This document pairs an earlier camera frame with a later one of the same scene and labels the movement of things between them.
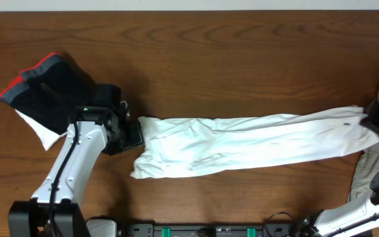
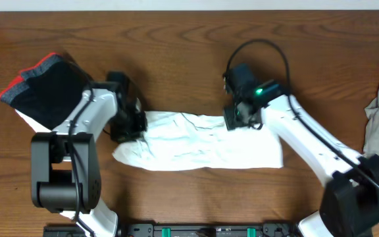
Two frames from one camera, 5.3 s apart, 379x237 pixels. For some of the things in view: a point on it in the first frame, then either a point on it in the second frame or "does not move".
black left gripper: (136, 137) → (136, 132)
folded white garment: (47, 137) does not move
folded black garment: (51, 92) does not move
